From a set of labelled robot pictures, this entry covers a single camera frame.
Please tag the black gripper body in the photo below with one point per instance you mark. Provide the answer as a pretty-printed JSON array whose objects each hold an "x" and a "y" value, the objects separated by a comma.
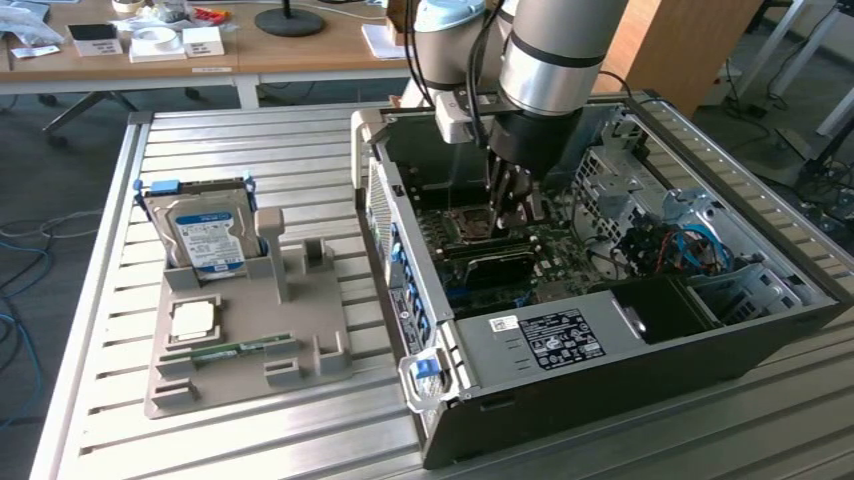
[{"x": 534, "y": 142}]

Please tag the Nvidia graphics card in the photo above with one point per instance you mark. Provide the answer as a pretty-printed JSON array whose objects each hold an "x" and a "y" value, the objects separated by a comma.
[{"x": 501, "y": 270}]

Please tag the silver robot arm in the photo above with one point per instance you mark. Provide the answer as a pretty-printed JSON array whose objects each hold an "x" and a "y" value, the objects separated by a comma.
[{"x": 554, "y": 50}]

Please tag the metal CPU socket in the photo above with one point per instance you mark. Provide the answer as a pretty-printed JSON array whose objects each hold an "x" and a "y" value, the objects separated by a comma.
[{"x": 470, "y": 225}]

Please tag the green Dell motherboard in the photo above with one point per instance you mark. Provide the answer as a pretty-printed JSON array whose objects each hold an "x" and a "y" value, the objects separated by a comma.
[{"x": 568, "y": 260}]

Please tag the grey power supply unit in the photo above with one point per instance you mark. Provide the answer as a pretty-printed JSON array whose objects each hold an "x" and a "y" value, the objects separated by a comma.
[{"x": 481, "y": 345}]

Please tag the wooden cabinet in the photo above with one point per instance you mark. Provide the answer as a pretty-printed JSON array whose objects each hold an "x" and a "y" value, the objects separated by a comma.
[{"x": 688, "y": 50}]

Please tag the white paper stack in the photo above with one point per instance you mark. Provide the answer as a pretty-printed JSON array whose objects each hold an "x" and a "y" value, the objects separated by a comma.
[{"x": 384, "y": 42}]

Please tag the grey printed parts rack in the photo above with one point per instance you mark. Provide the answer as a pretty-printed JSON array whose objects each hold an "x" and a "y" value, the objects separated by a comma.
[{"x": 307, "y": 310}]

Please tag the open PC case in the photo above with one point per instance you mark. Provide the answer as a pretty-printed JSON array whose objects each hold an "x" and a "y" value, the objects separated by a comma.
[{"x": 601, "y": 410}]

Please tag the wooden desk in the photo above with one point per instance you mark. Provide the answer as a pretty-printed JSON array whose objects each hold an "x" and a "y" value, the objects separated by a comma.
[{"x": 267, "y": 55}]

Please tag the black round lamp base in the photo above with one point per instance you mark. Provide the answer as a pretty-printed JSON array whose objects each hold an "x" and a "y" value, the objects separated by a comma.
[{"x": 290, "y": 22}]

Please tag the green RAM stick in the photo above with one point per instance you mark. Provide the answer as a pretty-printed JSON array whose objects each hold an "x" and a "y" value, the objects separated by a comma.
[{"x": 227, "y": 347}]

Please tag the silver CPU chip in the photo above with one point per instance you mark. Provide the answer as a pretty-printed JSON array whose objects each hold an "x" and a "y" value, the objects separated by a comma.
[{"x": 194, "y": 320}]

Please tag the small white box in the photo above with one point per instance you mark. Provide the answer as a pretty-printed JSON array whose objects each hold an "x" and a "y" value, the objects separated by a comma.
[{"x": 202, "y": 42}]

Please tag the white tape roll box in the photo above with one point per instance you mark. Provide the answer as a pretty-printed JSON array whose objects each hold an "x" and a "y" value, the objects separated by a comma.
[{"x": 157, "y": 45}]

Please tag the black and white box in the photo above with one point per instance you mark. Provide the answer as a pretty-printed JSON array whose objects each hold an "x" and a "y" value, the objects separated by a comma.
[{"x": 94, "y": 37}]

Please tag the white paper label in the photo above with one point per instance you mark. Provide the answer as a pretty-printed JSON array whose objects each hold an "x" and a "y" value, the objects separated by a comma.
[{"x": 34, "y": 51}]

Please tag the clear plastic bag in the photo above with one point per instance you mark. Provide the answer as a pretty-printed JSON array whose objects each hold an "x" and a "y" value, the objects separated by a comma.
[{"x": 27, "y": 25}]

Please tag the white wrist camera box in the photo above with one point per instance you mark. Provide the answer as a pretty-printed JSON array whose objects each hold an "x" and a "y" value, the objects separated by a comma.
[{"x": 454, "y": 120}]

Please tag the hard disk with blue bracket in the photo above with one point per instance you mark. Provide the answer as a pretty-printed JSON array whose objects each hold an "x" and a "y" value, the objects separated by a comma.
[{"x": 203, "y": 235}]

